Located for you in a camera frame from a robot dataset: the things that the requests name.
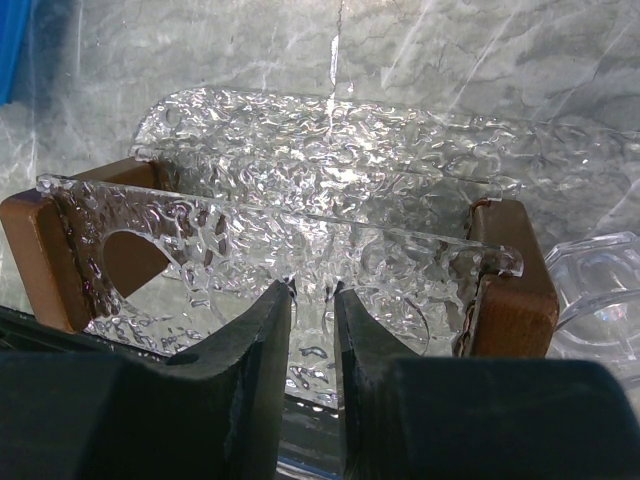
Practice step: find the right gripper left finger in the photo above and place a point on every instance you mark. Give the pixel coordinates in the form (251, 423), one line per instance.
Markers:
(78, 408)

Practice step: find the left blue storage bin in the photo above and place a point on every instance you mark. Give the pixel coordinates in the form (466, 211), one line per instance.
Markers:
(13, 20)

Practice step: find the clear acrylic toothbrush holder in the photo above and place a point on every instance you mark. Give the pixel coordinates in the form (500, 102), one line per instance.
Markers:
(160, 255)

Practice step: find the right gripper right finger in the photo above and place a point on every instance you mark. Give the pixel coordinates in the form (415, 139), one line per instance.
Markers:
(404, 416)

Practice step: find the clear plastic cup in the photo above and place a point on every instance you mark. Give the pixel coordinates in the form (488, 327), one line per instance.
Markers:
(597, 282)

